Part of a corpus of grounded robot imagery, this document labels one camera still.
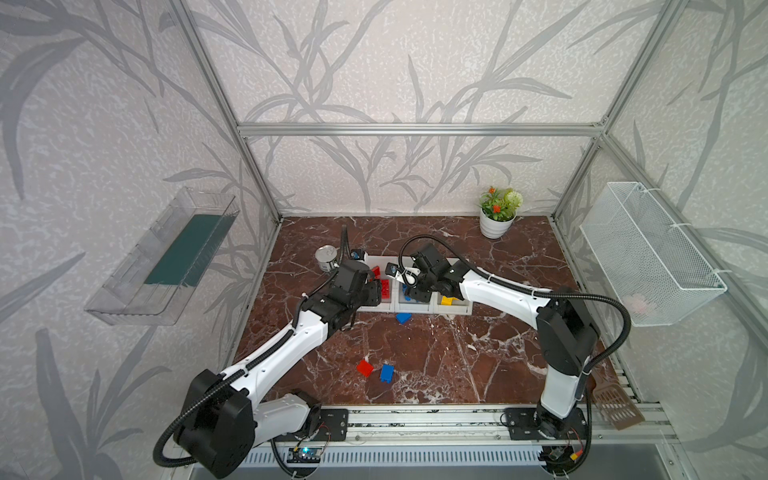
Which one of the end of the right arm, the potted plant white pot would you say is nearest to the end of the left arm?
the end of the right arm

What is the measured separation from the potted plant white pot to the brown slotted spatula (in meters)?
0.53

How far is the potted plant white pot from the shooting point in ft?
3.43

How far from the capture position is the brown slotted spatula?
753 millimetres
